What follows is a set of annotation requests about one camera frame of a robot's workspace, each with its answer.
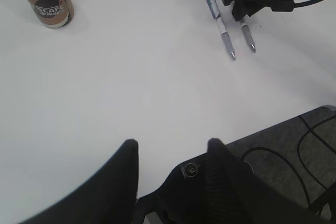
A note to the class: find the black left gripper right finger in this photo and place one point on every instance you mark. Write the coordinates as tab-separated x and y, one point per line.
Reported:
234	194

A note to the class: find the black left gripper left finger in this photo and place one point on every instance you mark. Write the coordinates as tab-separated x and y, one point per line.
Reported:
107	197

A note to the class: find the grey white click pen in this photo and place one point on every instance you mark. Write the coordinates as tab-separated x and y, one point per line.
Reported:
247	34

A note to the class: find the blue grey click pen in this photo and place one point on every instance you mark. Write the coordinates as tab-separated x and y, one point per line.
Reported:
215	12

